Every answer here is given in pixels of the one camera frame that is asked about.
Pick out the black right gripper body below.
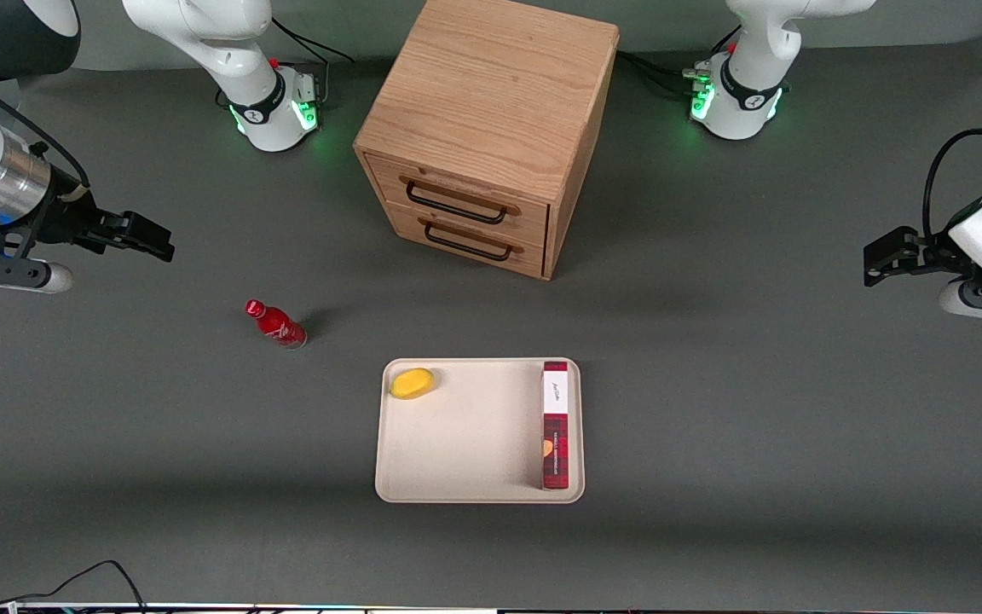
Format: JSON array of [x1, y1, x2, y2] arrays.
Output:
[[25, 174, 130, 256]]

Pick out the red coke bottle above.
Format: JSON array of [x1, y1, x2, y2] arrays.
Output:
[[245, 298, 309, 350]]

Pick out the beige plastic tray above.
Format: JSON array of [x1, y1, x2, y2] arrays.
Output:
[[374, 356, 586, 505]]

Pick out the yellow lemon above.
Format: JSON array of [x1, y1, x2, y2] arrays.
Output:
[[389, 368, 436, 401]]

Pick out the wooden drawer front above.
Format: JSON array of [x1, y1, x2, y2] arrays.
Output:
[[366, 154, 551, 249], [384, 203, 546, 279]]

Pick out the red plaid carton box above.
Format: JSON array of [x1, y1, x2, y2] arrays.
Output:
[[540, 361, 571, 491]]

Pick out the wooden drawer cabinet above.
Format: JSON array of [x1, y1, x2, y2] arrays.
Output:
[[353, 0, 621, 281]]

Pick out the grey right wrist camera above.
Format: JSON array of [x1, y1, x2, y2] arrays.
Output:
[[0, 254, 75, 295]]

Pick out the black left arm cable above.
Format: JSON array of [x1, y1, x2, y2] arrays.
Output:
[[923, 79, 982, 241]]

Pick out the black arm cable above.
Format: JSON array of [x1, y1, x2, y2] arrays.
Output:
[[0, 61, 93, 195], [923, 79, 982, 241]]

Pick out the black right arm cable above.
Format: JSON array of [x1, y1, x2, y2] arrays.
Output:
[[0, 61, 93, 195]]

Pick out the black right base cable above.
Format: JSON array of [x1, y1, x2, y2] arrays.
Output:
[[217, 15, 356, 110]]

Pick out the black left base cables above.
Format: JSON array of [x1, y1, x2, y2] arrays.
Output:
[[615, 26, 743, 100]]

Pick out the black drawer handle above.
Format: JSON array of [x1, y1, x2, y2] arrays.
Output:
[[424, 217, 514, 263], [405, 177, 510, 226]]

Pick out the thin black table cable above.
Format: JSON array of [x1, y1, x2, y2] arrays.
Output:
[[0, 559, 149, 614]]

